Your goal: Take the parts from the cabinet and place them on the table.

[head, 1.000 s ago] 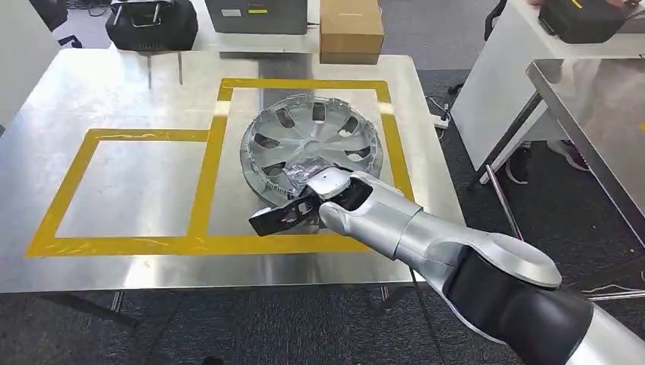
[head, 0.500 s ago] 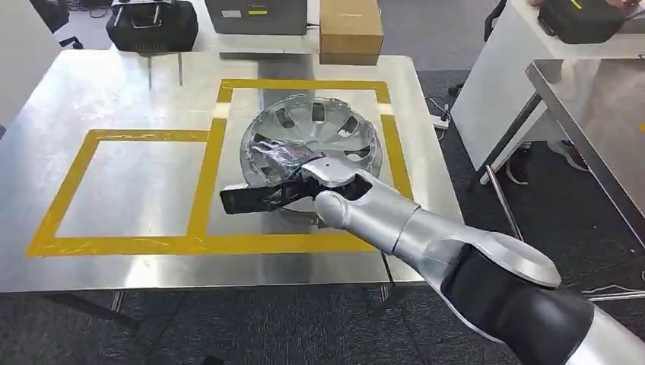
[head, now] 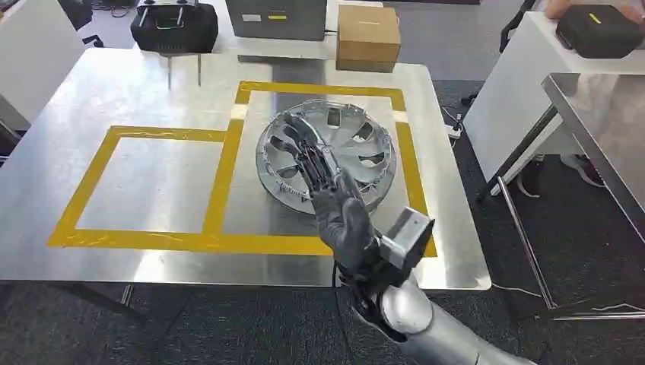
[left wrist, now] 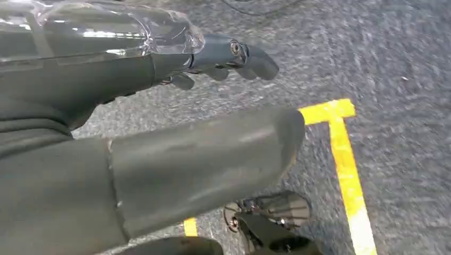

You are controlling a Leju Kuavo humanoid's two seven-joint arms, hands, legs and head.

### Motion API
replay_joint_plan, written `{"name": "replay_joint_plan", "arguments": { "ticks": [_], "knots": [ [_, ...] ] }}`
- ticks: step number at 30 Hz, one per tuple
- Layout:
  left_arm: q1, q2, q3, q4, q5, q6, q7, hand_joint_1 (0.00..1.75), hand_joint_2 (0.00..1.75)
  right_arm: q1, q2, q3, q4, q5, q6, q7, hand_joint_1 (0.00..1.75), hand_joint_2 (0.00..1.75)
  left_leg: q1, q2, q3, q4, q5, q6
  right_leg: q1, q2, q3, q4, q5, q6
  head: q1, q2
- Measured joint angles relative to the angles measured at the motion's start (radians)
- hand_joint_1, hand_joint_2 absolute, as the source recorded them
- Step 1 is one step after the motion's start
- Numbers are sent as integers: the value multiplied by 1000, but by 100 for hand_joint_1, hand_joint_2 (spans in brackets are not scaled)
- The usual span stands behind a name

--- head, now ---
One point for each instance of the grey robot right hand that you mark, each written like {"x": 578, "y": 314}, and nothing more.
{"x": 342, "y": 221}

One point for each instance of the silver plastic wheel hubcap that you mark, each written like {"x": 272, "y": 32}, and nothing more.
{"x": 363, "y": 146}

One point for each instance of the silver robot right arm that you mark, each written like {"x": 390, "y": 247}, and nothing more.
{"x": 433, "y": 332}

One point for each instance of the white power strip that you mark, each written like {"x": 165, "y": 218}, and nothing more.
{"x": 454, "y": 132}

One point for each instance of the brown cardboard box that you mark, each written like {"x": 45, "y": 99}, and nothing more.
{"x": 368, "y": 38}

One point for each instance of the grey equipment box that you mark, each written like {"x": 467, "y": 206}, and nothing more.
{"x": 277, "y": 20}

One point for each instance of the stainless steel table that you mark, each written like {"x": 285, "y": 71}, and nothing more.
{"x": 151, "y": 90}

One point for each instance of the person's shoe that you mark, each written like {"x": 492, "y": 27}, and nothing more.
{"x": 584, "y": 169}

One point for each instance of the black carry bag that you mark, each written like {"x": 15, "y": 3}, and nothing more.
{"x": 174, "y": 30}

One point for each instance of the black hard case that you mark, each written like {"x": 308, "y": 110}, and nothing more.
{"x": 599, "y": 33}

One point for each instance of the white partition board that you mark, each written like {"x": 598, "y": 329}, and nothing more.
{"x": 35, "y": 55}

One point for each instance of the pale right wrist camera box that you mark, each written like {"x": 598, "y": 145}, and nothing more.
{"x": 408, "y": 237}

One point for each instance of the yellow tape frame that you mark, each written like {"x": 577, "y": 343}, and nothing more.
{"x": 221, "y": 176}

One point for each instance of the steel bench with frame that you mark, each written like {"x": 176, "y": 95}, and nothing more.
{"x": 604, "y": 126}

